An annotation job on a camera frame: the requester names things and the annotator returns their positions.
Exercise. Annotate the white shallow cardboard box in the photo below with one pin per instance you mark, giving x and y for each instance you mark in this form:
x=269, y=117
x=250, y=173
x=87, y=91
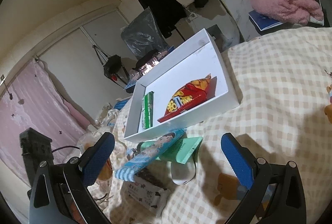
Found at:
x=194, y=59

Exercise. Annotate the blue book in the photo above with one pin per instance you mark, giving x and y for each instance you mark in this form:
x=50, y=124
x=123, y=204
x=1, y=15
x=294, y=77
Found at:
x=262, y=22

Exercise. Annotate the orange bread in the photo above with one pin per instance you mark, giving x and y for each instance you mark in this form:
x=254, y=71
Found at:
x=96, y=156

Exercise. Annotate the dark tortoiseshell hair claw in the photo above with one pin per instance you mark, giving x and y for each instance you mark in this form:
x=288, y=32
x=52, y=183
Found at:
x=146, y=175

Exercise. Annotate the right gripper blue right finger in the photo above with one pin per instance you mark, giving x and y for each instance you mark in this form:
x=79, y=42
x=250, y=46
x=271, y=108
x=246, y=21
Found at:
x=241, y=160

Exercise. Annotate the blue cartoon lollipop pack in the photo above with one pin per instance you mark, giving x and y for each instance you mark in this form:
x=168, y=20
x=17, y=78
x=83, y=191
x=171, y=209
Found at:
x=147, y=156

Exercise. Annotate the pink curtain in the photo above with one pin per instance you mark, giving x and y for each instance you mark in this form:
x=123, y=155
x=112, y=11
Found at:
x=34, y=102

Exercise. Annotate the pink fleece blanket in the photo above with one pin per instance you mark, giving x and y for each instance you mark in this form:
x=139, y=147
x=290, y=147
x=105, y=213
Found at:
x=291, y=11

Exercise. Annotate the green wafer snack pack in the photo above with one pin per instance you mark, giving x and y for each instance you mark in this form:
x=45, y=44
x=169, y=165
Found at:
x=147, y=110

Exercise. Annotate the black hanging coat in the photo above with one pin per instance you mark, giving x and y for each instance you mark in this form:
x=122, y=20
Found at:
x=167, y=14

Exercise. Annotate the mint green cream tube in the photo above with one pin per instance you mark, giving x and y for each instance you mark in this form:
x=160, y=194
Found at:
x=179, y=152

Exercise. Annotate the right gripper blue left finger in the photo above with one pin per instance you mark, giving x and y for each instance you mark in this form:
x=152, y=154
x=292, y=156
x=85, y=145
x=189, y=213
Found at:
x=97, y=159

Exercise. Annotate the red yellow snack bag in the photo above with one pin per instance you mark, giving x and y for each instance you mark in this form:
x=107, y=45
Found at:
x=187, y=97

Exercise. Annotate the dark plastic wrapped panel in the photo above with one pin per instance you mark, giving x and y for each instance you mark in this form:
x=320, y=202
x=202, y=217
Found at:
x=142, y=35

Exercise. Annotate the white earbuds case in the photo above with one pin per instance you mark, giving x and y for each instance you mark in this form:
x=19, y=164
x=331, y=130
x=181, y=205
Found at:
x=183, y=173

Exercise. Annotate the smartphone with lit screen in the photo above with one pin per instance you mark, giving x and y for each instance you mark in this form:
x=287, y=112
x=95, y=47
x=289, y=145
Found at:
x=147, y=63

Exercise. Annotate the black bag on tripod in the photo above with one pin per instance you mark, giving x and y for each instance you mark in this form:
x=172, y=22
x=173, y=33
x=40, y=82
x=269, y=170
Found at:
x=113, y=68

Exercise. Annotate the white cow-print biscuit pack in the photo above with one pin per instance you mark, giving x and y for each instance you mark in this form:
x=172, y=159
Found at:
x=150, y=196

